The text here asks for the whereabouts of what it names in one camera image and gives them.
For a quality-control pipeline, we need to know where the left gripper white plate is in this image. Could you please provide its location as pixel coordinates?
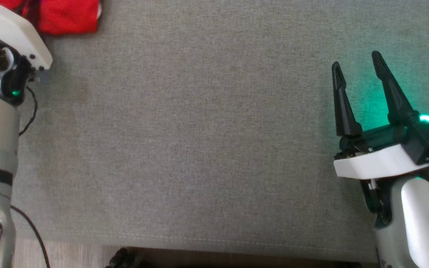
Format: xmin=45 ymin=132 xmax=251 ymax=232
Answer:
xmin=0 ymin=6 xmax=53 ymax=71

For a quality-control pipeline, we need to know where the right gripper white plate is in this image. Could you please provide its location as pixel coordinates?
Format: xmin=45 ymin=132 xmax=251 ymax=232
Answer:
xmin=332 ymin=51 xmax=429 ymax=179

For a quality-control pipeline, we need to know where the red garment with white trim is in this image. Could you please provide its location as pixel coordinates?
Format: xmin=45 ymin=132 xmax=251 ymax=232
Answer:
xmin=0 ymin=0 xmax=101 ymax=36

